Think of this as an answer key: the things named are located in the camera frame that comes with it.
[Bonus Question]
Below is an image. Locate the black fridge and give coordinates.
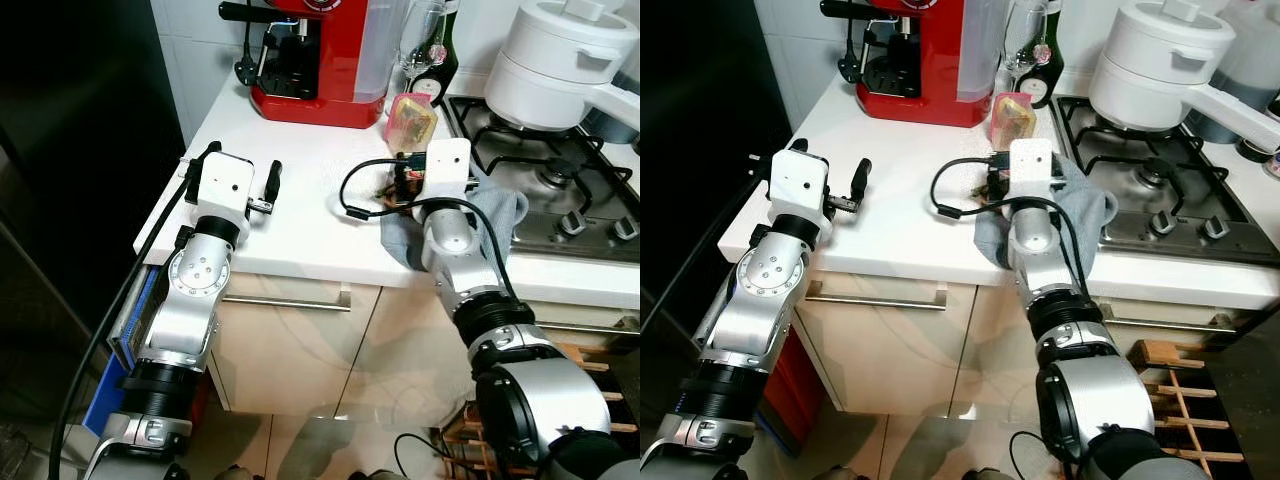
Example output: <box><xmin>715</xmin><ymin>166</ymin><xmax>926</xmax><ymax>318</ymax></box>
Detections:
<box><xmin>0</xmin><ymin>0</ymin><xmax>186</xmax><ymax>421</ymax></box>

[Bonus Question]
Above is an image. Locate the pink plastic food container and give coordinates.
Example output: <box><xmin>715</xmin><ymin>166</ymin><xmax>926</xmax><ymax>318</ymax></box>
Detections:
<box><xmin>385</xmin><ymin>93</ymin><xmax>439</xmax><ymax>153</ymax></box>
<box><xmin>990</xmin><ymin>92</ymin><xmax>1037</xmax><ymax>153</ymax></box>

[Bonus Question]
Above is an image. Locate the grey cloth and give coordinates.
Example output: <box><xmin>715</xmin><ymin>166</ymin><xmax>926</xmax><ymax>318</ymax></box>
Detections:
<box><xmin>975</xmin><ymin>160</ymin><xmax>1119</xmax><ymax>271</ymax></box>
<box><xmin>380</xmin><ymin>183</ymin><xmax>529</xmax><ymax>271</ymax></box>

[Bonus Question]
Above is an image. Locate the dark green bottle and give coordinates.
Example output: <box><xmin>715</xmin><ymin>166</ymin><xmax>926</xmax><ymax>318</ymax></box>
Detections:
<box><xmin>1015</xmin><ymin>0</ymin><xmax>1065</xmax><ymax>109</ymax></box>
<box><xmin>408</xmin><ymin>0</ymin><xmax>461</xmax><ymax>108</ymax></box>

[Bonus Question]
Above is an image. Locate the red coffee machine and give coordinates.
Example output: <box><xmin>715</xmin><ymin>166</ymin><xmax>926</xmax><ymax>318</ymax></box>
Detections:
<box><xmin>820</xmin><ymin>0</ymin><xmax>1011</xmax><ymax>128</ymax></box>
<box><xmin>218</xmin><ymin>0</ymin><xmax>406</xmax><ymax>129</ymax></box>

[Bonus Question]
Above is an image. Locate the clear wine glass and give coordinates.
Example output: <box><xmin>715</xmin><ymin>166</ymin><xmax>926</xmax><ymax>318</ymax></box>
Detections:
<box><xmin>398</xmin><ymin>0</ymin><xmax>448</xmax><ymax>81</ymax></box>
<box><xmin>1003</xmin><ymin>0</ymin><xmax>1051</xmax><ymax>81</ymax></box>

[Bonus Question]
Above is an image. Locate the black hob burner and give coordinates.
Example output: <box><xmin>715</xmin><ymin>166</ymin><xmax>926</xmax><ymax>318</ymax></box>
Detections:
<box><xmin>535</xmin><ymin>160</ymin><xmax>576</xmax><ymax>191</ymax></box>
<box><xmin>1135</xmin><ymin>158</ymin><xmax>1179</xmax><ymax>189</ymax></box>

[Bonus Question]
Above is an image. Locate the beige kitchen cabinet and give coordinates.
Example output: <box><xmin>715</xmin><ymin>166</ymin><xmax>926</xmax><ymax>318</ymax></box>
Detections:
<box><xmin>795</xmin><ymin>278</ymin><xmax>1251</xmax><ymax>423</ymax></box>
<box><xmin>205</xmin><ymin>270</ymin><xmax>641</xmax><ymax>423</ymax></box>

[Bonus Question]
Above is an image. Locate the steel gas hob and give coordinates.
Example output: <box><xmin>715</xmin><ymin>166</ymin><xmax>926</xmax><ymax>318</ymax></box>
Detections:
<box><xmin>440</xmin><ymin>95</ymin><xmax>641</xmax><ymax>264</ymax></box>
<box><xmin>1050</xmin><ymin>95</ymin><xmax>1280</xmax><ymax>266</ymax></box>

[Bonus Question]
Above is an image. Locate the white lidded saucepan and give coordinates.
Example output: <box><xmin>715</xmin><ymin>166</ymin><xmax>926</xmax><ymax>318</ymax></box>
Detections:
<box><xmin>1088</xmin><ymin>0</ymin><xmax>1280</xmax><ymax>153</ymax></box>
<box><xmin>485</xmin><ymin>0</ymin><xmax>641</xmax><ymax>133</ymax></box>

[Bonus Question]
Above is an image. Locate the blue crate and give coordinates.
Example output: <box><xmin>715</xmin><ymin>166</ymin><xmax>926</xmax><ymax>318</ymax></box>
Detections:
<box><xmin>82</xmin><ymin>265</ymin><xmax>166</xmax><ymax>438</ymax></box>

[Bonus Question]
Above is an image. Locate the wooden wine rack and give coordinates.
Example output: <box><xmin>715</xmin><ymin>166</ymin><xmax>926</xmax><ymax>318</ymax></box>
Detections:
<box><xmin>438</xmin><ymin>340</ymin><xmax>641</xmax><ymax>480</ymax></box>
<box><xmin>1128</xmin><ymin>338</ymin><xmax>1251</xmax><ymax>480</ymax></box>

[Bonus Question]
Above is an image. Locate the translucent jug dark base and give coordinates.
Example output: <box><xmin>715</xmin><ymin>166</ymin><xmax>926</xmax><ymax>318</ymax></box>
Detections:
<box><xmin>1185</xmin><ymin>0</ymin><xmax>1280</xmax><ymax>146</ymax></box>

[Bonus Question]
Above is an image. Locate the dark grey robot torso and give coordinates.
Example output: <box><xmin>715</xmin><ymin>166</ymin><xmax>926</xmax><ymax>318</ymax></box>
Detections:
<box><xmin>540</xmin><ymin>430</ymin><xmax>641</xmax><ymax>480</ymax></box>
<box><xmin>1085</xmin><ymin>425</ymin><xmax>1241</xmax><ymax>480</ymax></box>

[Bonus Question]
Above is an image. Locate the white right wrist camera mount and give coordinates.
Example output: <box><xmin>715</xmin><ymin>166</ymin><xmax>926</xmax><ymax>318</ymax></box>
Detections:
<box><xmin>1008</xmin><ymin>138</ymin><xmax>1059</xmax><ymax>203</ymax></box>
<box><xmin>424</xmin><ymin>138</ymin><xmax>473</xmax><ymax>203</ymax></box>

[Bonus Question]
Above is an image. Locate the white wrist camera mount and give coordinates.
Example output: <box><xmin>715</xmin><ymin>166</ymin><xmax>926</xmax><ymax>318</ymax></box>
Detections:
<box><xmin>424</xmin><ymin>138</ymin><xmax>473</xmax><ymax>203</ymax></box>
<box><xmin>195</xmin><ymin>152</ymin><xmax>256</xmax><ymax>229</ymax></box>
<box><xmin>768</xmin><ymin>150</ymin><xmax>833</xmax><ymax>229</ymax></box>
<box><xmin>1008</xmin><ymin>138</ymin><xmax>1059</xmax><ymax>203</ymax></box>

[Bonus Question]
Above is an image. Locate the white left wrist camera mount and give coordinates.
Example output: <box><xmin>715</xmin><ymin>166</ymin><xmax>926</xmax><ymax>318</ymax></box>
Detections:
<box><xmin>768</xmin><ymin>150</ymin><xmax>833</xmax><ymax>229</ymax></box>
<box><xmin>195</xmin><ymin>152</ymin><xmax>256</xmax><ymax>229</ymax></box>

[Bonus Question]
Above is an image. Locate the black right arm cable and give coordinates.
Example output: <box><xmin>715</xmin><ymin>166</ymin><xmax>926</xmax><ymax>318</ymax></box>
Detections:
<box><xmin>338</xmin><ymin>157</ymin><xmax>521</xmax><ymax>301</ymax></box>
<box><xmin>930</xmin><ymin>155</ymin><xmax>1093</xmax><ymax>301</ymax></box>

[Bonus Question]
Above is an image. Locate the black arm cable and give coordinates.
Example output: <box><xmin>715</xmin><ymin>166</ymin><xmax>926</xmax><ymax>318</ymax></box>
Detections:
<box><xmin>640</xmin><ymin>150</ymin><xmax>776</xmax><ymax>336</ymax></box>
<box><xmin>48</xmin><ymin>145</ymin><xmax>216</xmax><ymax>480</ymax></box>
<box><xmin>930</xmin><ymin>155</ymin><xmax>1093</xmax><ymax>301</ymax></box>
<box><xmin>338</xmin><ymin>157</ymin><xmax>521</xmax><ymax>301</ymax></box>

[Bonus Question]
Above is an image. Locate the silver drawer handle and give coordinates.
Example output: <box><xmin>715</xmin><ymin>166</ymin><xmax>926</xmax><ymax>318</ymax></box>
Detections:
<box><xmin>222</xmin><ymin>290</ymin><xmax>353</xmax><ymax>312</ymax></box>
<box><xmin>1100</xmin><ymin>315</ymin><xmax>1236</xmax><ymax>333</ymax></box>
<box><xmin>528</xmin><ymin>318</ymin><xmax>641</xmax><ymax>336</ymax></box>
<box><xmin>805</xmin><ymin>280</ymin><xmax>948</xmax><ymax>309</ymax></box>

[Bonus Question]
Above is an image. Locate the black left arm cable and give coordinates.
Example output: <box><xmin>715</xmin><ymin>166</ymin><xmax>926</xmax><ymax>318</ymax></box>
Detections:
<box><xmin>48</xmin><ymin>145</ymin><xmax>216</xmax><ymax>480</ymax></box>
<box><xmin>640</xmin><ymin>150</ymin><xmax>776</xmax><ymax>336</ymax></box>

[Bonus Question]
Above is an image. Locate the black floor cable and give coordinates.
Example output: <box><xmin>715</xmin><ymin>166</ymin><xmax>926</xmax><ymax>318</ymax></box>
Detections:
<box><xmin>1008</xmin><ymin>430</ymin><xmax>1076</xmax><ymax>480</ymax></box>
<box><xmin>393</xmin><ymin>432</ymin><xmax>471</xmax><ymax>480</ymax></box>

